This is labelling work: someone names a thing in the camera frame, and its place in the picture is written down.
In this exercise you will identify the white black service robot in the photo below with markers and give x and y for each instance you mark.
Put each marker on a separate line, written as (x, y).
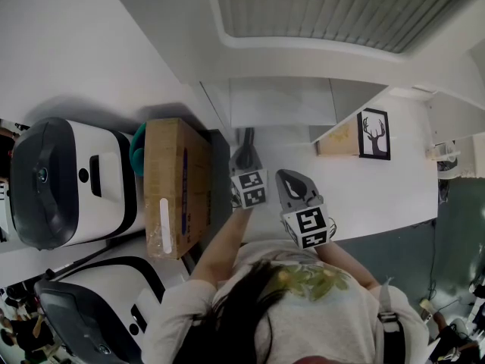
(121, 279)
(110, 188)

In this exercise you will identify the white fluted glass cabinet door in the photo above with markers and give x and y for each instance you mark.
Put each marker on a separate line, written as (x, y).
(322, 10)

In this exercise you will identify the teal round object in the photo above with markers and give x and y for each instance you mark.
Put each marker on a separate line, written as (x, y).
(137, 154)

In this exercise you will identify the person's right forearm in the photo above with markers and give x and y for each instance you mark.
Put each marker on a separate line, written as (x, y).
(348, 265)

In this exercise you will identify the person's white shirt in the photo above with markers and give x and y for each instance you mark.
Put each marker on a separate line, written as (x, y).
(322, 328)

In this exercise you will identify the white shelf desk unit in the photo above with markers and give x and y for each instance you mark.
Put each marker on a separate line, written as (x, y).
(379, 195)

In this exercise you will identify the brown cardboard box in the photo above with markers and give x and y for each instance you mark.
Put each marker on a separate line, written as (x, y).
(170, 180)

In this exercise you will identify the beige flat box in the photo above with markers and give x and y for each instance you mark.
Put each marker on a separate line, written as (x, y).
(341, 142)

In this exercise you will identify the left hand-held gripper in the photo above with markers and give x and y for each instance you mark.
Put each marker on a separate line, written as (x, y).
(250, 188)

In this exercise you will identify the clear plastic cup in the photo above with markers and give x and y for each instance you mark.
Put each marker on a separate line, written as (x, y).
(443, 151)

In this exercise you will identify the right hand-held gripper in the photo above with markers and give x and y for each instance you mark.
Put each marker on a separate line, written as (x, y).
(308, 226)

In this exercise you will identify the framed deer picture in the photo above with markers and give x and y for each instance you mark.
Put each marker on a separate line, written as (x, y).
(374, 135)

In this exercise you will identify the person's left forearm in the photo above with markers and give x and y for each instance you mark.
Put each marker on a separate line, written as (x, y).
(223, 248)

